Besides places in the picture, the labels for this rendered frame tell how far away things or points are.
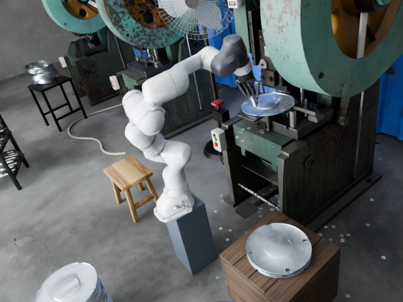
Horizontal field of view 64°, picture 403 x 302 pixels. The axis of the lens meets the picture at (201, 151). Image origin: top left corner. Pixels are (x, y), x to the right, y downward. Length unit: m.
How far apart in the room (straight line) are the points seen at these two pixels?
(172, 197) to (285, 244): 0.58
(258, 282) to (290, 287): 0.13
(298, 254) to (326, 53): 0.85
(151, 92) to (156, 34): 1.65
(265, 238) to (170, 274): 0.70
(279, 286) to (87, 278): 0.90
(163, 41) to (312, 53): 1.83
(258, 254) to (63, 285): 0.93
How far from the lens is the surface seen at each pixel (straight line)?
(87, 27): 4.46
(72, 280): 1.78
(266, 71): 1.79
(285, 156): 1.69
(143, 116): 1.23
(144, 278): 2.09
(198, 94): 3.39
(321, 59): 1.30
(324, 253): 1.60
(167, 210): 1.66
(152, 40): 2.84
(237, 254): 1.60
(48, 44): 8.00
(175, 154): 1.48
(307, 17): 1.20
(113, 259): 2.27
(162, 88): 1.24
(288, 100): 1.87
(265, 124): 1.84
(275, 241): 1.59
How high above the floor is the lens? 1.58
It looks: 32 degrees down
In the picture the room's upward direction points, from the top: 12 degrees counter-clockwise
